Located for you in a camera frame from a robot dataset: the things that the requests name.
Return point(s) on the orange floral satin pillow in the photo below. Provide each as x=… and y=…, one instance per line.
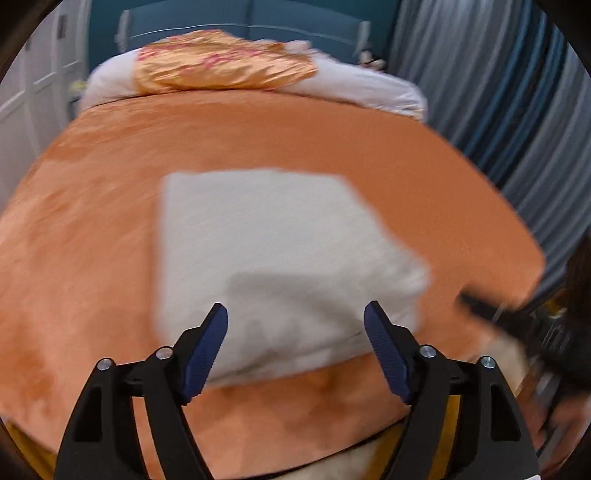
x=221, y=64

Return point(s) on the teal padded headboard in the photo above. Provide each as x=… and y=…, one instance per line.
x=184, y=16

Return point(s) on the grey sweater with black hearts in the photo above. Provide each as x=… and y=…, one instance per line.
x=277, y=240

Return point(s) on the small white plush toy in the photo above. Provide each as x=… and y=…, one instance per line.
x=373, y=60

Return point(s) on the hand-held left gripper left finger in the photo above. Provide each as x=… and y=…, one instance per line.
x=205, y=355

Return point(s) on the blue-grey curtain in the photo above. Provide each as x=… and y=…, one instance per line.
x=485, y=92

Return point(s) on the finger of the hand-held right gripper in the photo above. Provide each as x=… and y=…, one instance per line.
x=494, y=316

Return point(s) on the white pillow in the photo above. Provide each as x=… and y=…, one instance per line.
x=369, y=90

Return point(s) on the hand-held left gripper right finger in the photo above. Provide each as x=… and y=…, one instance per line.
x=388, y=355

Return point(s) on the white panelled wardrobe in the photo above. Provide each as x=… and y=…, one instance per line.
x=27, y=69

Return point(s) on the orange plush blanket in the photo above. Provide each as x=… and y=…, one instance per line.
x=92, y=230

